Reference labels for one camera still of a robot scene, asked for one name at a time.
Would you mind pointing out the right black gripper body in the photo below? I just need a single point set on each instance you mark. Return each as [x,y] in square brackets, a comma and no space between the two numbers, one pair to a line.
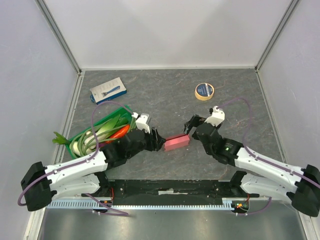
[198,126]

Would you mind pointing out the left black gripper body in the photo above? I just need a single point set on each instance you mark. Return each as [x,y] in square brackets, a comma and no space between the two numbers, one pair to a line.
[146,144]

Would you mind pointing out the pink paper box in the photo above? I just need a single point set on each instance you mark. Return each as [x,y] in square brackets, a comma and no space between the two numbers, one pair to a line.
[176,142]

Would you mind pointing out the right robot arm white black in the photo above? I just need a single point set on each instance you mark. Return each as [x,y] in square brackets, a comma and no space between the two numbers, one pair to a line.
[293,184]

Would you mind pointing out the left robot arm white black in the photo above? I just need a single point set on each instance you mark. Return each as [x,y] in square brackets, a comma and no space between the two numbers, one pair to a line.
[85,175]

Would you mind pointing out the blue white razor box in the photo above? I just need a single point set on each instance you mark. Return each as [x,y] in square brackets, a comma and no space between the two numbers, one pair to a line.
[108,91]

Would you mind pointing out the orange toy carrot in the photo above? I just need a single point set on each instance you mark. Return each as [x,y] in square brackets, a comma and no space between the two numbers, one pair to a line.
[119,134]

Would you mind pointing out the masking tape roll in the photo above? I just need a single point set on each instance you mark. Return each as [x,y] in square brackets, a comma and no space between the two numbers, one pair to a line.
[204,91]

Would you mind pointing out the green plastic basket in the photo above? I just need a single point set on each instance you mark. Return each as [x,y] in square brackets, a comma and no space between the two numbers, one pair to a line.
[122,111]

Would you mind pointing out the purple toy eggplant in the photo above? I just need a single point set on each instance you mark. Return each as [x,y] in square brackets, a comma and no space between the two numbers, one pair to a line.
[101,145]

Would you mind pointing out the green toy leek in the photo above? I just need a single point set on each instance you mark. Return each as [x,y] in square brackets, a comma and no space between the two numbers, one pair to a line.
[85,143]

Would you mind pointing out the green bean bundle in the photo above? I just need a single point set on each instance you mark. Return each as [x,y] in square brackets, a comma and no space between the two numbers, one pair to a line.
[132,124]

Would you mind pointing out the green leafy toy vegetable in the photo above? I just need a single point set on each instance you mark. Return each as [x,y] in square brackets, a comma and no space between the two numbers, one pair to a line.
[60,139]

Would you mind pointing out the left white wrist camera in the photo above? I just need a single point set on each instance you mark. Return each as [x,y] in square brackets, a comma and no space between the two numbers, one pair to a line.
[142,122]

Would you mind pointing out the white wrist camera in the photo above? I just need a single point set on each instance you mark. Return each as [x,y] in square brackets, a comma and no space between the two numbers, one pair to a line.
[216,116]
[142,122]

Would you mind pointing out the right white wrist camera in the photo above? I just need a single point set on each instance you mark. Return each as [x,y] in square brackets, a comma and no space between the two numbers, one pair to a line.
[216,116]

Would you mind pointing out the grey slotted cable duct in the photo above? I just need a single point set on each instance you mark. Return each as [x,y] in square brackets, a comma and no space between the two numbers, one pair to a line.
[90,204]

